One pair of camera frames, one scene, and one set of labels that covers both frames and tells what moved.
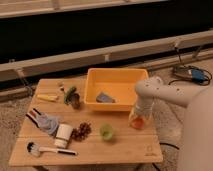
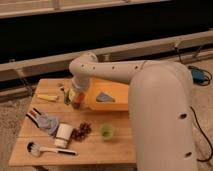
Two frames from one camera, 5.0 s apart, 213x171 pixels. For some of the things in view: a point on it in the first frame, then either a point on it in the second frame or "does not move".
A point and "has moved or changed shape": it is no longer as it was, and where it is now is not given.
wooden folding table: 57,129 does not move
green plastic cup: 106,131 does not move
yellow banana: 48,97 does not move
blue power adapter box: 197,75 does not move
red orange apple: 137,123 has moved or changed shape
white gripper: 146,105 to 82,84
